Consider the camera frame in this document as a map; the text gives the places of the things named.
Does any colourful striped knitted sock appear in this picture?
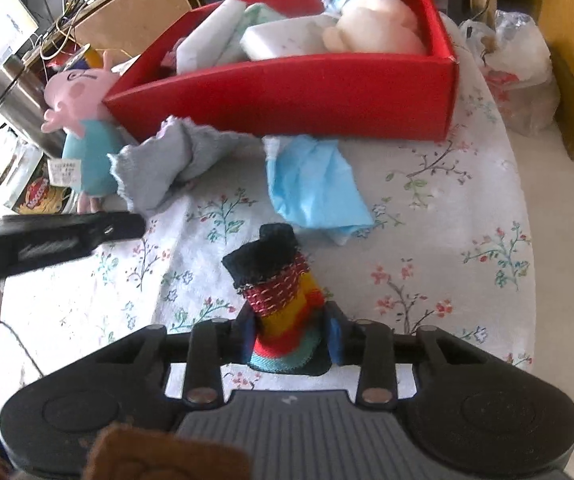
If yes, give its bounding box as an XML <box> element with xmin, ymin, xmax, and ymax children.
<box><xmin>222</xmin><ymin>223</ymin><xmax>326</xmax><ymax>374</ymax></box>

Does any blue drink can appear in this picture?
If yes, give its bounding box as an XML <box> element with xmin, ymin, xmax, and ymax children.
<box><xmin>64</xmin><ymin>44</ymin><xmax>104</xmax><ymax>70</ymax></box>

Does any floral white tablecloth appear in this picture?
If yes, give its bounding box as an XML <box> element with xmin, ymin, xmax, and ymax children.
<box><xmin>0</xmin><ymin>22</ymin><xmax>535</xmax><ymax>403</ymax></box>

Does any stainless steel thermos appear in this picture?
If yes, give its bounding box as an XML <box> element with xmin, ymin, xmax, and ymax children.
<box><xmin>0</xmin><ymin>55</ymin><xmax>66</xmax><ymax>158</ymax></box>

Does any red cardboard box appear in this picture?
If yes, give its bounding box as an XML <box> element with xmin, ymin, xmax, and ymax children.
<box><xmin>104</xmin><ymin>0</ymin><xmax>459</xmax><ymax>141</ymax></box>

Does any mint green towel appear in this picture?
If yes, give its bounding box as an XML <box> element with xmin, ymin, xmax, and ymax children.
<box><xmin>216</xmin><ymin>1</ymin><xmax>288</xmax><ymax>66</ymax></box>

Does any pink pig plush toy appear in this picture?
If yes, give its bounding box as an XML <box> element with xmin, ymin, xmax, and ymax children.
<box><xmin>40</xmin><ymin>51</ymin><xmax>126</xmax><ymax>214</ymax></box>

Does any beige round plush toy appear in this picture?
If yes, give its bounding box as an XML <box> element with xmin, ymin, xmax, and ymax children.
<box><xmin>322</xmin><ymin>0</ymin><xmax>427</xmax><ymax>55</ymax></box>

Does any grey rag cloth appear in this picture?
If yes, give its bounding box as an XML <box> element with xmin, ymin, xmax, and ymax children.
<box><xmin>109</xmin><ymin>116</ymin><xmax>259</xmax><ymax>216</ymax></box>

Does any white plastic bag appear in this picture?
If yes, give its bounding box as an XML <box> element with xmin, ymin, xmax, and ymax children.
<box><xmin>460</xmin><ymin>10</ymin><xmax>560</xmax><ymax>136</ymax></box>

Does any purple fleece cloth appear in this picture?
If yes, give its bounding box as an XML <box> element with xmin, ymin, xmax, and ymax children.
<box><xmin>160</xmin><ymin>50</ymin><xmax>176</xmax><ymax>75</ymax></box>

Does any wooden TV cabinet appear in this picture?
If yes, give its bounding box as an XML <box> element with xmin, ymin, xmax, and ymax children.
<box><xmin>22</xmin><ymin>0</ymin><xmax>199</xmax><ymax>66</ymax></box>

